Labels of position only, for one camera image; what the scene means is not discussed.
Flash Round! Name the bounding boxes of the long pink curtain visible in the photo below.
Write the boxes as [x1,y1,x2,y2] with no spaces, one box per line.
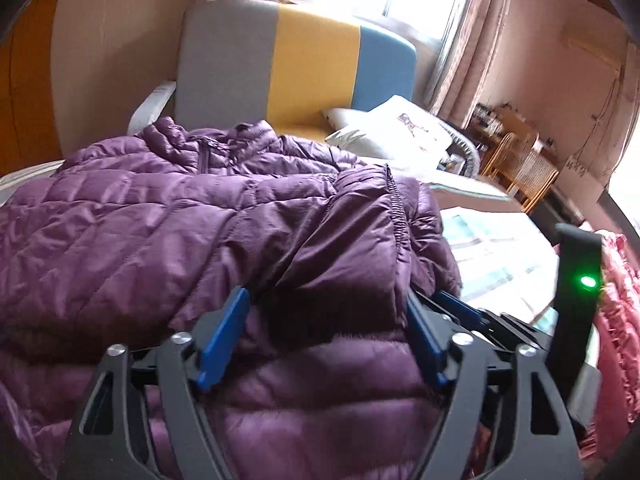
[429,0,516,128]

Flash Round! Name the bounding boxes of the plain white pillow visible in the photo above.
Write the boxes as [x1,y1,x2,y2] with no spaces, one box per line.
[322,106,396,161]

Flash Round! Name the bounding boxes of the orange wooden wardrobe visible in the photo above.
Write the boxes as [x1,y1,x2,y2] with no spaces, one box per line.
[0,0,66,176]

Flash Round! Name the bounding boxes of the purple puffer jacket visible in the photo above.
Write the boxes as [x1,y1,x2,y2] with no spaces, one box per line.
[0,116,463,480]

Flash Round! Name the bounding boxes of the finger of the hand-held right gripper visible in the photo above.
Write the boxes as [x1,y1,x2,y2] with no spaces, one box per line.
[416,290,548,356]

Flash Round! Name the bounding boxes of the wicker chair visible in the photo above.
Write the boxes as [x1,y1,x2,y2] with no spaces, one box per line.
[487,132,561,213]

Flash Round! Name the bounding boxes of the dark low cabinet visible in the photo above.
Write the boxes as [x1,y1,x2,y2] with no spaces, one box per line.
[530,185,586,226]

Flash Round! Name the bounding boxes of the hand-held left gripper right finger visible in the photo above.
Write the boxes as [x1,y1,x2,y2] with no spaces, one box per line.
[406,292,583,480]

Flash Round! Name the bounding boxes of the grey ribbed cushion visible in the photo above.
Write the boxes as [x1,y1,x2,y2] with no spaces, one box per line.
[440,127,482,177]

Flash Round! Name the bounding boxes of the striped bed sheet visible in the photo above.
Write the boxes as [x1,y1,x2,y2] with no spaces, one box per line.
[0,157,561,331]

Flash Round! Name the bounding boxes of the pink quilt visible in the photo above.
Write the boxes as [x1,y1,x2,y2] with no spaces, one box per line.
[575,230,640,461]

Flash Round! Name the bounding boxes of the cluttered wooden desk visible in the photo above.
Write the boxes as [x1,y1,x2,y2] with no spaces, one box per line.
[467,102,556,156]

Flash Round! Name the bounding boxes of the grey yellow blue sofa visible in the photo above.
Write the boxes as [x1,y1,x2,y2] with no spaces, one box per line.
[127,0,418,146]

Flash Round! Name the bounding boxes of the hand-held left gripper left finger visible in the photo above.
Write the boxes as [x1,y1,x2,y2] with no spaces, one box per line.
[60,287,251,480]

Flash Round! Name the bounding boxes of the white printed pillow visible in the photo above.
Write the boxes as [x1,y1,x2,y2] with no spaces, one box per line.
[369,95,453,159]

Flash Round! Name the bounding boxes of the small side window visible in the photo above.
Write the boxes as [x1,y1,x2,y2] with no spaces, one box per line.
[610,155,640,221]

